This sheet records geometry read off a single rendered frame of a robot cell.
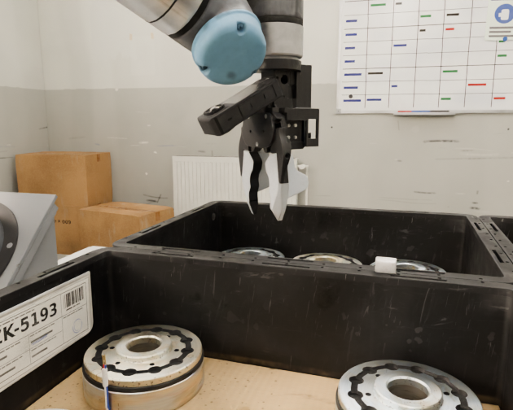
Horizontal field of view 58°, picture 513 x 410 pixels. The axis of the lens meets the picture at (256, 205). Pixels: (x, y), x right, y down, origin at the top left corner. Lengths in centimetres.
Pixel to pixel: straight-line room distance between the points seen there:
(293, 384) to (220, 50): 32
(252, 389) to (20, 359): 19
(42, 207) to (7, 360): 35
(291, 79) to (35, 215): 41
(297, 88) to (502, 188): 302
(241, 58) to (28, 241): 39
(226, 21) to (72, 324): 32
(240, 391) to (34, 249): 39
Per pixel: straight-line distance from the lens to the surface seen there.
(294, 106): 65
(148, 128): 397
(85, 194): 384
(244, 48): 48
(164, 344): 43
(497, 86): 354
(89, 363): 43
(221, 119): 58
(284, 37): 62
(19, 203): 76
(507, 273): 46
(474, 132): 353
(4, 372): 42
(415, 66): 349
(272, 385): 44
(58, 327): 46
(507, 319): 43
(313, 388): 44
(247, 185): 66
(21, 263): 70
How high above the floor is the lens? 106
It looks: 10 degrees down
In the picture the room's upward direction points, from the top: straight up
